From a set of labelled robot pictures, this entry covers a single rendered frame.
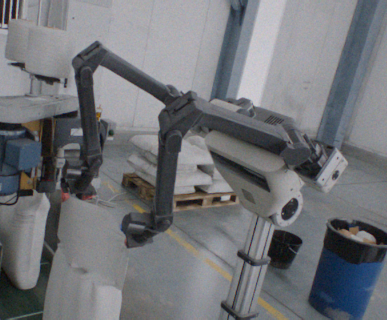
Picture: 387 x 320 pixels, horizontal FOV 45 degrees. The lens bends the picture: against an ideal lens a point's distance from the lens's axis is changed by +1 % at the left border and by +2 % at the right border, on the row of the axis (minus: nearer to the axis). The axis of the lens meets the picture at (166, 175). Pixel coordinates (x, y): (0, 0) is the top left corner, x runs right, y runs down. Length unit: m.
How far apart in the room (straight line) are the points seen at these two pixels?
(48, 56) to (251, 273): 1.15
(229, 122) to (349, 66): 9.08
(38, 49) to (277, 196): 0.96
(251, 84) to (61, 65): 6.93
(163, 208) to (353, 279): 2.37
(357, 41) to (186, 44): 4.08
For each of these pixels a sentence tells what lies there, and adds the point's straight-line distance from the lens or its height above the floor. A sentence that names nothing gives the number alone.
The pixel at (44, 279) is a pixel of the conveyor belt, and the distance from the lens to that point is 2.65.
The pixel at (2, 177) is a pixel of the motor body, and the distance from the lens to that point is 1.74.
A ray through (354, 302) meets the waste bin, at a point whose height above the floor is 0.18.
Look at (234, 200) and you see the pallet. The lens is 5.47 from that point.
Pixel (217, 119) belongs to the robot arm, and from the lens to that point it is 1.22.
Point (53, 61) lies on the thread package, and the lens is 1.70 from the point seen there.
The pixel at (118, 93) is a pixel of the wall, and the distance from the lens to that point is 6.84.
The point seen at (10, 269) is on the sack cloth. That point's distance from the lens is 2.53.
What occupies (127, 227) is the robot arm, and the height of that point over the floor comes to 1.15.
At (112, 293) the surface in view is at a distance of 1.85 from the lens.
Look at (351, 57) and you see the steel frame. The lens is 10.28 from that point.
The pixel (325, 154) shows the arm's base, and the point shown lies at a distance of 1.48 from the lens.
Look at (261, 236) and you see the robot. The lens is 1.93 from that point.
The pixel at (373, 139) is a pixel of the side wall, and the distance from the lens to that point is 10.15.
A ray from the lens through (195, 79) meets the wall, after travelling 7.60.
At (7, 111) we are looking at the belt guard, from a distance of 1.66.
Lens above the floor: 1.76
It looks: 17 degrees down
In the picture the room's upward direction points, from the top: 11 degrees clockwise
